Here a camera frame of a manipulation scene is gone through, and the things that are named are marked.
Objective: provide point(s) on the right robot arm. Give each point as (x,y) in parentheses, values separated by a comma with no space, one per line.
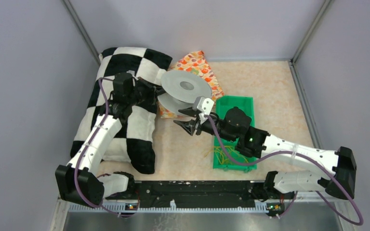
(331,171)

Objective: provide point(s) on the green plastic compartment bin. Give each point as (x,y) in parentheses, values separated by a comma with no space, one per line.
(236,111)

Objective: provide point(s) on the aluminium frame rail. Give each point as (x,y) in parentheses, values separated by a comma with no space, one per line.
(304,212)

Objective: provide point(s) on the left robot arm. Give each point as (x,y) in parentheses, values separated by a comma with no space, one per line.
(77,181)

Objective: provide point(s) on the white perforated cable spool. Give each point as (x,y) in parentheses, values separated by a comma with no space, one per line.
(181,90)

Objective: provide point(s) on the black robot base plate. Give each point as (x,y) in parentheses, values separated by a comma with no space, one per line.
(200,194)

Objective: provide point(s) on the floral orange fabric pouch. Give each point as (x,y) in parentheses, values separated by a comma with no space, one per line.
(196,63)

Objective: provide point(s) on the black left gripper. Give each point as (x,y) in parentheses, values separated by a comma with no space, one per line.
(153,90)

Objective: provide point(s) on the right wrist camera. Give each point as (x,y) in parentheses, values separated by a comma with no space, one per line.
(203,106)

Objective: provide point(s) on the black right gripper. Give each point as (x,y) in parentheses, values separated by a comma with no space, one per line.
(190,126)

